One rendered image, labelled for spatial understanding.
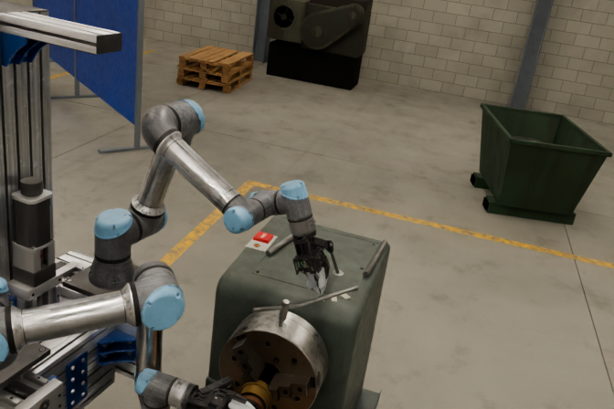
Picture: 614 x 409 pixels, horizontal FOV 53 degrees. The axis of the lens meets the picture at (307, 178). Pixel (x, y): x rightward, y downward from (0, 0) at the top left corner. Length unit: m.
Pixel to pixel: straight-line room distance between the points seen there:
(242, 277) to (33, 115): 0.80
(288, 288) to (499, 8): 9.77
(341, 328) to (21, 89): 1.15
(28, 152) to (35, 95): 0.16
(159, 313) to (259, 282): 0.48
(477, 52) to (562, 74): 1.48
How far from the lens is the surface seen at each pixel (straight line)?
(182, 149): 1.80
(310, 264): 1.81
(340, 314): 1.95
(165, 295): 1.63
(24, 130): 1.91
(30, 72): 1.88
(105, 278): 2.13
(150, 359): 1.94
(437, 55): 11.54
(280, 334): 1.84
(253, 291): 2.01
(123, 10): 6.82
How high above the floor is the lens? 2.31
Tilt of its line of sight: 21 degrees down
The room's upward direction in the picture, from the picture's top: 8 degrees clockwise
